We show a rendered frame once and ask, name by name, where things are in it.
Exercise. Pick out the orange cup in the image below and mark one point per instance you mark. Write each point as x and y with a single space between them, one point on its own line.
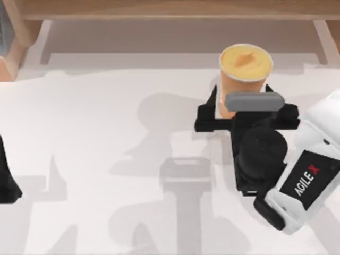
245 62

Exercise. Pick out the wooden shelf unit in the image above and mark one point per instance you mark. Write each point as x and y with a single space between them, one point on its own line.
170 9

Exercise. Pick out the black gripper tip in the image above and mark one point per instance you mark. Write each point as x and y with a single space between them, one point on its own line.
8 183

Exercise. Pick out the grey panel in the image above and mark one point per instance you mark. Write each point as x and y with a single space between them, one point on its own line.
4 29

